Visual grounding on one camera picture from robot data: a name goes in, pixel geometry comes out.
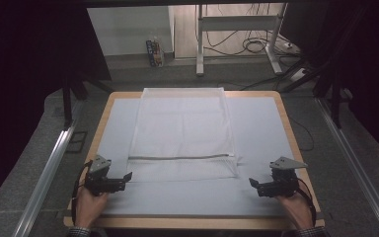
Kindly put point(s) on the colourful packet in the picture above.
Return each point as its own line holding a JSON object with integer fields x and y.
{"x": 154, "y": 52}

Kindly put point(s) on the white power strip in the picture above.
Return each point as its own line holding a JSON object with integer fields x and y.
{"x": 298, "y": 74}

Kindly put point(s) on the aluminium rail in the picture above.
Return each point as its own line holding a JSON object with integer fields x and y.
{"x": 46, "y": 177}
{"x": 355, "y": 164}

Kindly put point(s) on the white mesh laundry bag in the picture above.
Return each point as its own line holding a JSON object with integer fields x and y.
{"x": 182, "y": 131}

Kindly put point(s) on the black floor frame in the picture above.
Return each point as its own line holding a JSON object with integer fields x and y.
{"x": 76, "y": 142}

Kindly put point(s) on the wooden table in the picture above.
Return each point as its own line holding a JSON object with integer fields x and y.
{"x": 190, "y": 223}

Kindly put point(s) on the black metal stand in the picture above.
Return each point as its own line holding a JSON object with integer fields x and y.
{"x": 67, "y": 105}
{"x": 335, "y": 105}

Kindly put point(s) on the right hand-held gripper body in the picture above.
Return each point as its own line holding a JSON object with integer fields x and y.
{"x": 284, "y": 181}

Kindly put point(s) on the dark curtain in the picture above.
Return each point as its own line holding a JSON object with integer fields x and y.
{"x": 368, "y": 65}
{"x": 29, "y": 65}

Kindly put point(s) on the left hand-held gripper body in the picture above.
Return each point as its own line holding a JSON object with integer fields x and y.
{"x": 99, "y": 169}

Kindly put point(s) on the white table mat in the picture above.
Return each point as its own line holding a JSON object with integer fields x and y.
{"x": 260, "y": 131}

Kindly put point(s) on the person's left hand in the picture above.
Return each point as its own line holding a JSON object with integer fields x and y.
{"x": 89, "y": 207}

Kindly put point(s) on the white desk frame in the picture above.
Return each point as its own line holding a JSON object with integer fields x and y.
{"x": 200, "y": 39}

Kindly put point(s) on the person's right hand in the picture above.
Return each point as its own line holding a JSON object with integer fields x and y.
{"x": 297, "y": 209}

